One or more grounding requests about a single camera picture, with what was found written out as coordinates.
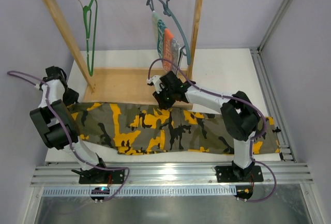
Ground camouflage yellow green trousers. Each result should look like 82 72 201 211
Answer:
66 101 281 156

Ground blue-grey clothes hanger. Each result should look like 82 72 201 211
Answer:
146 0 192 65

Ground green clothes hanger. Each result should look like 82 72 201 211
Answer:
82 0 98 77

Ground colourful printed cloth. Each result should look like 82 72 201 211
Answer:
152 11 183 75

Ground wooden clothes rack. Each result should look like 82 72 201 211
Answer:
43 0 203 104

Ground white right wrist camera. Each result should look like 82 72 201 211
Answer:
146 75 163 93

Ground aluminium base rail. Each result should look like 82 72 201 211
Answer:
30 162 313 187

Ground slotted grey cable duct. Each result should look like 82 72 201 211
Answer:
42 185 237 198

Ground aluminium corner frame profile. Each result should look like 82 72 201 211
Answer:
250 0 297 163

